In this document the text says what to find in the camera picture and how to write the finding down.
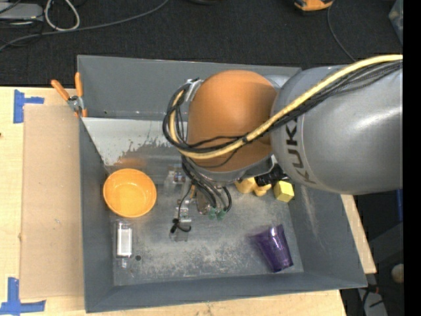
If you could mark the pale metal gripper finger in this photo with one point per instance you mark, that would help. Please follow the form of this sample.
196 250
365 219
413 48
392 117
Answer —
173 179
183 224

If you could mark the grey metal bin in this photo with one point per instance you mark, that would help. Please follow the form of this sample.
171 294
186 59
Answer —
204 262

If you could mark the orange bowl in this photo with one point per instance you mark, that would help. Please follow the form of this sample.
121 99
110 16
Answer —
130 193

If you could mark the yellow toy animal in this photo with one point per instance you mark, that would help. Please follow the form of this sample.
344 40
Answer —
250 186

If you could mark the yellow block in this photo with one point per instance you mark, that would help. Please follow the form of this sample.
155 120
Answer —
284 191

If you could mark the purple plastic cup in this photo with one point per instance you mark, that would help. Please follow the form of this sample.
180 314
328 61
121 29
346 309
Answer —
274 249

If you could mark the brown cardboard board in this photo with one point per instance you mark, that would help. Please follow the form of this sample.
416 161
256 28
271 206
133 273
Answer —
49 193

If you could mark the black cylinder on white bracket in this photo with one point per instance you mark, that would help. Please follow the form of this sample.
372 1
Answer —
268 178

